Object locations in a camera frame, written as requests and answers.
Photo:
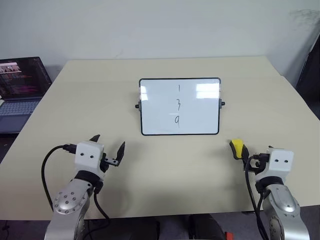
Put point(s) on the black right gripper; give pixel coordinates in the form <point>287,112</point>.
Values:
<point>260,167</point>

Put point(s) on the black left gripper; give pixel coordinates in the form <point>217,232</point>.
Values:
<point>109,162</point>

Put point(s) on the yellow and black eraser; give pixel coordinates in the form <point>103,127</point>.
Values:
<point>237,148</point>

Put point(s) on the small black-framed whiteboard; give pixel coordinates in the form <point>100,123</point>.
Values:
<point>160,110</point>

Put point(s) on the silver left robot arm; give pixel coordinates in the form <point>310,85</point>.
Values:
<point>67,200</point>

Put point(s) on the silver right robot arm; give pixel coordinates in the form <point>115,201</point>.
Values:
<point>282,205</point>

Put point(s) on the small red object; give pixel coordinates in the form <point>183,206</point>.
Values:
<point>229,236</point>

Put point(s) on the dark rounded shape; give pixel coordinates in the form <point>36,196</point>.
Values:
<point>205,227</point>

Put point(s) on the tall black object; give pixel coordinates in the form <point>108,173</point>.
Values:
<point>308,75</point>

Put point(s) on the open grey laptop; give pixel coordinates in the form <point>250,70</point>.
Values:
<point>20,82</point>

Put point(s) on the small white object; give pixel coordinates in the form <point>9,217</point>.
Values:
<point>1,102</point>

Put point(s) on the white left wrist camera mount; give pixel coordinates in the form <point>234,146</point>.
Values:
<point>87,160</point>

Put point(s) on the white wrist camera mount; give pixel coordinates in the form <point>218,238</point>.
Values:
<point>281,163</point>
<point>87,160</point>

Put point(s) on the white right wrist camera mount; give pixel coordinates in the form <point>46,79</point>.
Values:
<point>281,163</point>

